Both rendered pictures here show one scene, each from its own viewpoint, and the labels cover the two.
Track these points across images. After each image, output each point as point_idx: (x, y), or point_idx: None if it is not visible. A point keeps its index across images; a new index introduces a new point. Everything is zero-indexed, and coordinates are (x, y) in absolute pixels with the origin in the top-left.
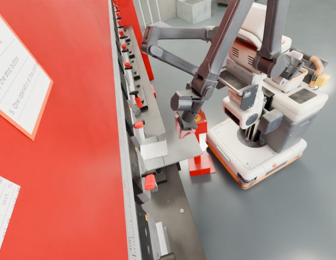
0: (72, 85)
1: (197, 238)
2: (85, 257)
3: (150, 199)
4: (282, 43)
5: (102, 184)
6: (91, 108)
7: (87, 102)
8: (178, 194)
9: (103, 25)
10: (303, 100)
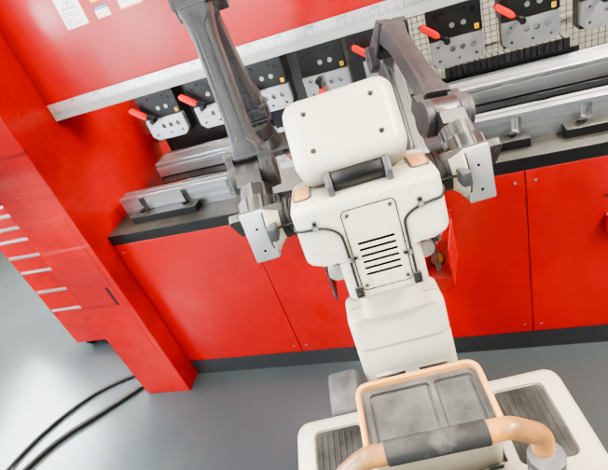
0: (158, 7)
1: (210, 216)
2: (117, 44)
3: (200, 123)
4: (293, 199)
5: (143, 47)
6: (168, 24)
7: (166, 20)
8: None
9: None
10: (324, 452)
